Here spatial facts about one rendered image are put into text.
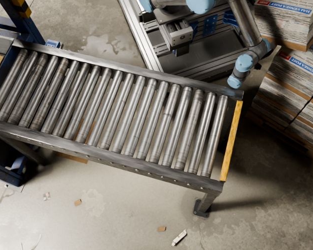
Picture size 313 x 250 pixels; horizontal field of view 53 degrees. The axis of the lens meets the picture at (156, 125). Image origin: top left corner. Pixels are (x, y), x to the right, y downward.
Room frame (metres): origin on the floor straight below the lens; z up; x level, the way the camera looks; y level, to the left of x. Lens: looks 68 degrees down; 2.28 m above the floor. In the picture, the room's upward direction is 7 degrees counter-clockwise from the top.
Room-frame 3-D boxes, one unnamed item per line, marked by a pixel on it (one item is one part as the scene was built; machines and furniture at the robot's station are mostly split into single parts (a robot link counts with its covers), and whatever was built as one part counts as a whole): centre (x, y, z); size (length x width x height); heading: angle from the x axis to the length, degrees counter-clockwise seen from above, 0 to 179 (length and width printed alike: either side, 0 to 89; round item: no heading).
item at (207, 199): (0.27, -0.24, 0.34); 0.06 x 0.06 x 0.68; 67
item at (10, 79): (0.98, 0.79, 0.77); 0.47 x 0.05 x 0.05; 157
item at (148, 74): (0.98, 0.15, 0.74); 1.34 x 0.05 x 0.12; 67
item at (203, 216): (0.27, -0.24, 0.01); 0.14 x 0.13 x 0.01; 157
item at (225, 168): (0.48, -0.36, 0.81); 0.43 x 0.03 x 0.02; 157
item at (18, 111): (0.93, 0.67, 0.77); 0.47 x 0.05 x 0.05; 157
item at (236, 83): (0.81, -0.45, 0.84); 0.11 x 0.08 x 0.09; 136
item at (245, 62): (0.82, -0.47, 0.94); 0.11 x 0.08 x 0.11; 129
